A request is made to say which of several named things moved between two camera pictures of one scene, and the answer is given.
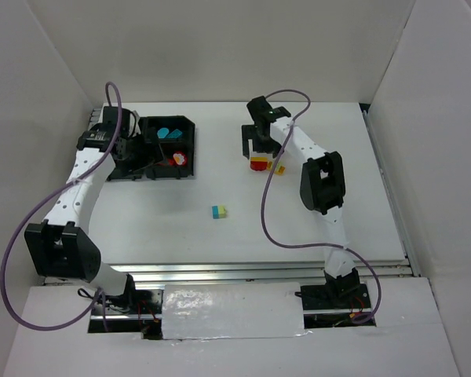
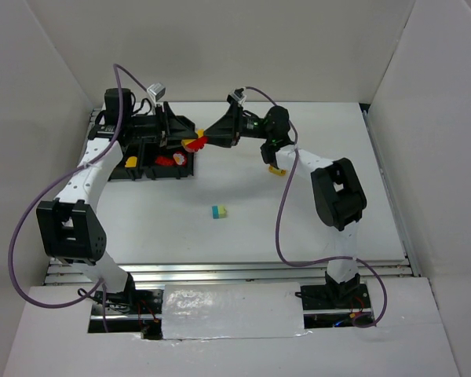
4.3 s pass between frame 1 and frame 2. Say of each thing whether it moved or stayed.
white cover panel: stayed
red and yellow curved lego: moved
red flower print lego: stayed
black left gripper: moved
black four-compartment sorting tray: stayed
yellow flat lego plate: stayed
